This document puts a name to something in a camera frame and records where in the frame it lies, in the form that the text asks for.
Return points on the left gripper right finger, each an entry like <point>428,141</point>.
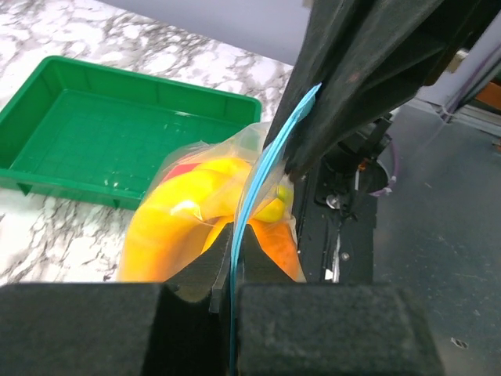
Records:
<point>288,328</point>

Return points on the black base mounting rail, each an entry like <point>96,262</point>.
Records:
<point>335,205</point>

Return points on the red apple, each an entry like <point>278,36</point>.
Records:
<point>179,169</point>

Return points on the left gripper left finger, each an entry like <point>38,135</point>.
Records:
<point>117,325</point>

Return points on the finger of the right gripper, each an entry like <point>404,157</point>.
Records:
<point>401,47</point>
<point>332,25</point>

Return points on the orange yellow mango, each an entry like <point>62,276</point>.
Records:
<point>268,254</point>

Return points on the green plastic tray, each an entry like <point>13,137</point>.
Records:
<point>97,134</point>

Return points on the yellow banana bunch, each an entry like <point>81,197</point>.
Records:
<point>182,217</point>

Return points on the clear zip top bag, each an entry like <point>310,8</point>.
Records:
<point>266,171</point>

